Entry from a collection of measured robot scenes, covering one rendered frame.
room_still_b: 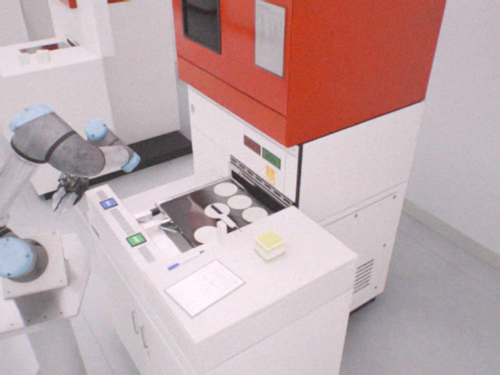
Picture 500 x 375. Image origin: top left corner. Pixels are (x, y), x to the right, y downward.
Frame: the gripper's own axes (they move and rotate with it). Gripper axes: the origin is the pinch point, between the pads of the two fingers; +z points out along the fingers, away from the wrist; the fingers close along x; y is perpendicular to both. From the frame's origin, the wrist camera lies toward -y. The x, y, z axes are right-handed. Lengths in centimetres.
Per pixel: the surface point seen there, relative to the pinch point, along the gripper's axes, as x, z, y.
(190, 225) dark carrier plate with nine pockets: 45.1, -16.0, -4.0
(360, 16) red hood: 70, -94, 46
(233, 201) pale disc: 56, -34, -12
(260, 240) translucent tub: 71, -16, 25
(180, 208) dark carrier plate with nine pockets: 37.8, -21.5, -11.3
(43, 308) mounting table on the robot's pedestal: 15.0, 31.9, 7.6
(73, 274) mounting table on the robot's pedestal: 15.4, 18.3, -2.3
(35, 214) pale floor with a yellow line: -73, -4, -166
